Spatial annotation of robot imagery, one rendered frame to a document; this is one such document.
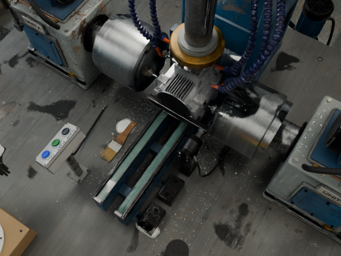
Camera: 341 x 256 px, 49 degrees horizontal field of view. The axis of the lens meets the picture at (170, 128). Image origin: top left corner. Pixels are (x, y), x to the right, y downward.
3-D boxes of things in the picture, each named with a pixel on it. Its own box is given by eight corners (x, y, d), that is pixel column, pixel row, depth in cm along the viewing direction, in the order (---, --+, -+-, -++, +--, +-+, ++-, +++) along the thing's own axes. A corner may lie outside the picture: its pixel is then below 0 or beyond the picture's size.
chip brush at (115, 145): (129, 119, 158) (129, 119, 158) (139, 125, 157) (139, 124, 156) (99, 157, 151) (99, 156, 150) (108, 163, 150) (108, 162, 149)
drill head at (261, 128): (220, 88, 152) (228, 49, 129) (313, 138, 142) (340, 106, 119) (187, 134, 143) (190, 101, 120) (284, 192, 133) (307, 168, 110)
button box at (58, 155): (74, 130, 134) (66, 121, 130) (87, 135, 129) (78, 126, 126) (42, 168, 127) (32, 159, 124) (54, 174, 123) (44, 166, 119)
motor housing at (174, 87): (180, 71, 155) (181, 42, 137) (220, 93, 150) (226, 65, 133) (153, 106, 147) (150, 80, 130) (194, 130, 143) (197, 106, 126)
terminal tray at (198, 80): (191, 53, 140) (192, 40, 133) (215, 66, 137) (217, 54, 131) (173, 75, 135) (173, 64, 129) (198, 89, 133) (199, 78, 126)
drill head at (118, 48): (109, 27, 166) (99, -17, 143) (178, 65, 157) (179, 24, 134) (72, 66, 157) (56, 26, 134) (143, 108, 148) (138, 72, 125)
